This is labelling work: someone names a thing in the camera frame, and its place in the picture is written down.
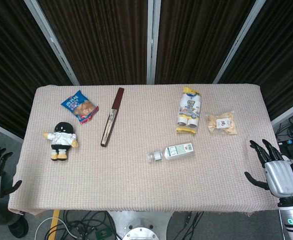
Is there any black rounded object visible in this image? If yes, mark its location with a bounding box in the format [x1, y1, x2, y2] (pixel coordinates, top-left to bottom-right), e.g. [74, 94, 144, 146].
[8, 211, 30, 239]

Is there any dark red folded fan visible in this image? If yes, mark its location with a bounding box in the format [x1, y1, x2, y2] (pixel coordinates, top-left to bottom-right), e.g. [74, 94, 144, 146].
[100, 87, 126, 148]

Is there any yellow floor tape strip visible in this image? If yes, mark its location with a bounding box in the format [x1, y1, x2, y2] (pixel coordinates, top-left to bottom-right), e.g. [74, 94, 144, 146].
[49, 209, 61, 236]

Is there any clear bag of dried snacks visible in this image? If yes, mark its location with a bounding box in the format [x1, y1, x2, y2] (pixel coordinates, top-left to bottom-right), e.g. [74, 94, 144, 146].
[206, 110, 238, 136]

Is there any blue snack bag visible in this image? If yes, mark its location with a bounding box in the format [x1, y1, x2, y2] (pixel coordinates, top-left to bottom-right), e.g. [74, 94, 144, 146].
[60, 89, 100, 126]

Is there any lint roller refill pack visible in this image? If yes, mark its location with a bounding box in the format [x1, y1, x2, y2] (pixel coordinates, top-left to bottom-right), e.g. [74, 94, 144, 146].
[175, 86, 203, 137]

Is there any green circuit board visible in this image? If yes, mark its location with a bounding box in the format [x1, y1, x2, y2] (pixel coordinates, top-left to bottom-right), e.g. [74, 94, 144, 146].
[95, 228, 111, 240]

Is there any black cable bundle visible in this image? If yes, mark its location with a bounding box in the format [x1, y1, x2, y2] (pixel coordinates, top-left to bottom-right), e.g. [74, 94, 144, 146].
[36, 209, 119, 240]

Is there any beige waffle tablecloth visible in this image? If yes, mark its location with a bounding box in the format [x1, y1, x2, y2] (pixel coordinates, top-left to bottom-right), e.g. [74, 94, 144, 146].
[7, 84, 293, 219]

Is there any black-headed plush doll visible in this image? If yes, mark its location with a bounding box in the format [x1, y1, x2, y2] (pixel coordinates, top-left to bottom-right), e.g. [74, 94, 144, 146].
[42, 121, 80, 161]

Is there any white cable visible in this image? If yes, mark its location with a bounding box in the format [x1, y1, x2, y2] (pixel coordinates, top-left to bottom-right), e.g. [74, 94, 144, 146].
[34, 217, 81, 240]

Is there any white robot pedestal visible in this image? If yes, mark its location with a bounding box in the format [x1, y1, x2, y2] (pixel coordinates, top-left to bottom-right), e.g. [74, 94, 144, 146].
[108, 210, 176, 240]

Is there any dark brown partition panel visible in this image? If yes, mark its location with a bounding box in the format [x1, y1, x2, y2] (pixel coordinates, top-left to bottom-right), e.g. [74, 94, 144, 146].
[37, 0, 150, 86]
[218, 0, 293, 121]
[154, 0, 256, 85]
[0, 0, 74, 139]

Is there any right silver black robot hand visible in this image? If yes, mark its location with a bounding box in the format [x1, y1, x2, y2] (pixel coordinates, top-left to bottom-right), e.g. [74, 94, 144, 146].
[243, 139, 293, 199]

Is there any silver partition post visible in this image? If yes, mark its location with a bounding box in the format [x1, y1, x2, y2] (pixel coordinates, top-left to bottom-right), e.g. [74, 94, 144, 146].
[212, 0, 266, 85]
[23, 0, 81, 86]
[0, 118, 25, 144]
[146, 0, 162, 85]
[270, 96, 293, 129]

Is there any silver round flange plate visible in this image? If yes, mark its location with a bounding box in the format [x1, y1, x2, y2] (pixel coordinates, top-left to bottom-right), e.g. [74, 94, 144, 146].
[123, 219, 161, 240]

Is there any black box with green lights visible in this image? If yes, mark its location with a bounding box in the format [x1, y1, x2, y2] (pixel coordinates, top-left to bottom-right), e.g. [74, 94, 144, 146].
[277, 136, 293, 158]

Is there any clear plastic bottle green label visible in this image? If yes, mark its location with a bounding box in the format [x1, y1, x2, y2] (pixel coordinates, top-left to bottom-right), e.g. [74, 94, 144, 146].
[147, 142, 196, 164]

